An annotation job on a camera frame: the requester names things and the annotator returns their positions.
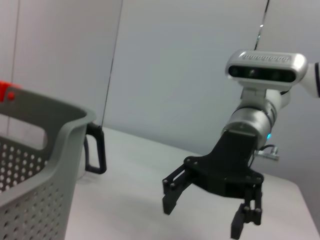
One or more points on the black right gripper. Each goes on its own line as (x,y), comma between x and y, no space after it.
(225,167)

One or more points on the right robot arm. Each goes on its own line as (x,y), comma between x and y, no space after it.
(262,110)

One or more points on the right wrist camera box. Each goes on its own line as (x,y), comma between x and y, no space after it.
(265,70)

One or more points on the grey perforated storage bin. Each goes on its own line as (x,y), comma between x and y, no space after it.
(37,175)

